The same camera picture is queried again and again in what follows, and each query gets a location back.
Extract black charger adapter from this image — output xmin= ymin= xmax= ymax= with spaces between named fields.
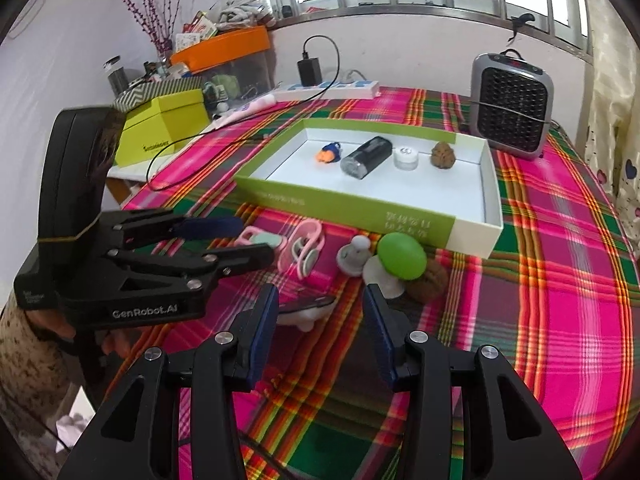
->
xmin=297 ymin=57 xmax=322 ymax=88

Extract dried red branch bouquet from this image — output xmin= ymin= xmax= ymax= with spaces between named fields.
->
xmin=110 ymin=0 xmax=193 ymax=63

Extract white side table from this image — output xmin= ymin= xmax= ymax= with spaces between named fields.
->
xmin=105 ymin=157 xmax=151 ymax=196

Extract pink green plaid tablecloth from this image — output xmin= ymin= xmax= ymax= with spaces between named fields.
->
xmin=100 ymin=85 xmax=640 ymax=480

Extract colourful paper packets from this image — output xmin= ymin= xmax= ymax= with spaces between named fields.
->
xmin=172 ymin=10 xmax=218 ymax=53

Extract black disc with white dots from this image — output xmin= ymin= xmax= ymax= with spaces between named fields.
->
xmin=276 ymin=294 xmax=338 ymax=332

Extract black charger cable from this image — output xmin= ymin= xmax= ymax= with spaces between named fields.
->
xmin=146 ymin=35 xmax=341 ymax=192

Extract grey space heater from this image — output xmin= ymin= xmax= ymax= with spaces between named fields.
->
xmin=467 ymin=49 xmax=555 ymax=161

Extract yellow-green cardboard box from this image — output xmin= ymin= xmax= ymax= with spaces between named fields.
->
xmin=114 ymin=89 xmax=211 ymax=168

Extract orange and blue small toy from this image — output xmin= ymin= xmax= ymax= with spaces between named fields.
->
xmin=316 ymin=142 xmax=343 ymax=165

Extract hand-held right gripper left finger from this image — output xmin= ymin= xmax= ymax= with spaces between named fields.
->
xmin=57 ymin=282 xmax=280 ymax=480

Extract white power strip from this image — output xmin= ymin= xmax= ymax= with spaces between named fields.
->
xmin=272 ymin=80 xmax=381 ymax=103

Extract chevron striped box lid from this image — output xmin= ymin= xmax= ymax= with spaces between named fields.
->
xmin=111 ymin=75 xmax=205 ymax=113

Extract brown walnut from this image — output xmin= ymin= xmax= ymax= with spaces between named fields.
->
xmin=430 ymin=141 xmax=455 ymax=166
xmin=404 ymin=260 xmax=449 ymax=303

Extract green mushroom-shaped toy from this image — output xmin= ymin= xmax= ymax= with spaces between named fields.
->
xmin=362 ymin=232 xmax=428 ymax=299

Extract dark glass jar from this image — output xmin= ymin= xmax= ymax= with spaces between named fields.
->
xmin=102 ymin=56 xmax=131 ymax=98

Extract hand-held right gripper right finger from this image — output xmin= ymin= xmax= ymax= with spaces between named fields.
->
xmin=362 ymin=284 xmax=583 ymax=480

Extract person's left forearm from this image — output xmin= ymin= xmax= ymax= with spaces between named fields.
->
xmin=0 ymin=290 xmax=96 ymax=411

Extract bag of white cables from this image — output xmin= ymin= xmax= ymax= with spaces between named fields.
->
xmin=207 ymin=0 xmax=276 ymax=28

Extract grey white round knob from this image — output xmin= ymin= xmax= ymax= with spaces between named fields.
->
xmin=336 ymin=234 xmax=373 ymax=277

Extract clear storage bin orange lid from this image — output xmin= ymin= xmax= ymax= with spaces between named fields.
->
xmin=170 ymin=25 xmax=273 ymax=106

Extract metal window bars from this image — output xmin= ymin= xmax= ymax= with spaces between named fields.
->
xmin=240 ymin=0 xmax=596 ymax=66

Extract pink clip with mint pads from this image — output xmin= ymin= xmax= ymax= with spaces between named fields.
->
xmin=234 ymin=226 xmax=288 ymax=256
xmin=276 ymin=217 xmax=327 ymax=281

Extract black hooked object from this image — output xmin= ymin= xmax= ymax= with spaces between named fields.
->
xmin=507 ymin=12 xmax=536 ymax=45

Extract green and white cardboard box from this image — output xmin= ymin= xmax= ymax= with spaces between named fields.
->
xmin=234 ymin=117 xmax=503 ymax=260

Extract white pink handheld device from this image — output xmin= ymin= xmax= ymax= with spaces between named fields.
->
xmin=212 ymin=92 xmax=277 ymax=122

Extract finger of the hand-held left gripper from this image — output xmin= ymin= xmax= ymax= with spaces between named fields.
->
xmin=102 ymin=210 xmax=246 ymax=250
xmin=107 ymin=242 xmax=276 ymax=297

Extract cream heart print curtain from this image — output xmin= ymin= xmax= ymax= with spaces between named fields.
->
xmin=582 ymin=0 xmax=640 ymax=261

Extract person's left hand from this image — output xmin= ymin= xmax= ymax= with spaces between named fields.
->
xmin=30 ymin=307 xmax=135 ymax=361

